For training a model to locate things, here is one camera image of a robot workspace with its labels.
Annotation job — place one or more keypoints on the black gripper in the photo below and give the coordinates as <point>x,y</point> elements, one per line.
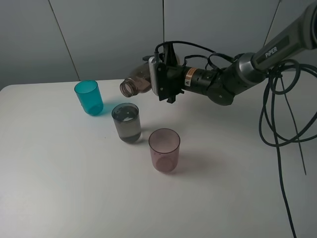
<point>169,74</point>

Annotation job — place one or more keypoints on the brown transparent plastic bottle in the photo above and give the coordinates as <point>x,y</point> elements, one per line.
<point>138,81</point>

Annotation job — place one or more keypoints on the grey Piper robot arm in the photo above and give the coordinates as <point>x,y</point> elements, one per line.
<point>221,85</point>

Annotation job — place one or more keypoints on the grey transparent plastic cup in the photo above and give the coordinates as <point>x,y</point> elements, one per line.
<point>127,122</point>

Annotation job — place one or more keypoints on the teal transparent plastic cup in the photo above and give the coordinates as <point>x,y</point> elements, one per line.
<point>89,96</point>

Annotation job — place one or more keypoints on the pink transparent plastic cup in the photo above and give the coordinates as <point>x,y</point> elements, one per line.
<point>164,146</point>

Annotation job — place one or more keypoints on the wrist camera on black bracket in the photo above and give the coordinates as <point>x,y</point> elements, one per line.
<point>157,74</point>

